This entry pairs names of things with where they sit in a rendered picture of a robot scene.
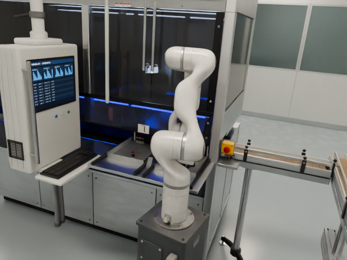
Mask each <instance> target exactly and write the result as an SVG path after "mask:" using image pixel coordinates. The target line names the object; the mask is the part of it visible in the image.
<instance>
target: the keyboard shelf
mask: <svg viewBox="0 0 347 260"><path fill-rule="evenodd" d="M100 156H101V155H97V156H96V157H94V158H93V159H91V160H90V161H88V162H86V163H84V164H83V165H81V166H80V167H78V168H76V169H75V170H73V171H71V172H70V173H68V174H67V175H65V176H63V177H62V178H60V179H58V180H57V179H55V178H51V177H47V176H44V175H40V174H37V175H36V176H35V179H37V180H41V181H44V182H48V183H51V184H54V185H58V186H62V185H64V184H65V183H67V182H68V181H70V180H72V179H73V178H75V177H76V176H78V175H79V174H81V173H82V172H84V171H85V170H87V169H89V167H87V164H89V163H90V162H92V161H93V160H95V159H96V158H98V157H100ZM61 160H63V159H58V160H56V161H54V162H52V163H50V164H48V165H46V166H44V167H42V168H40V169H39V170H37V171H39V172H42V171H43V170H45V169H47V168H48V167H50V166H52V165H55V164H56V163H58V162H60V161H61Z"/></svg>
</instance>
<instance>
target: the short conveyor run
mask: <svg viewBox="0 0 347 260"><path fill-rule="evenodd" d="M250 142H251V140H250V139H248V143H247V145H246V144H240V143H235V145H236V146H235V148H234V152H233V154H234V155H235V158H234V160H237V161H240V165H239V166H240V167H245V168H250V169H255V170H260V171H265V172H269V173H275V174H279V175H284V176H289V177H294V178H298V179H302V180H307V181H312V182H316V183H321V184H326V185H329V181H330V178H331V175H332V171H331V169H330V166H331V164H329V162H330V160H326V159H320V158H315V157H310V156H305V155H306V153H305V152H306V149H303V152H302V154H301V155H299V154H293V153H288V152H282V151H277V150H271V149H266V148H261V147H255V146H252V145H250V144H251V143H250ZM281 154H282V155H281ZM314 160H315V161H314Z"/></svg>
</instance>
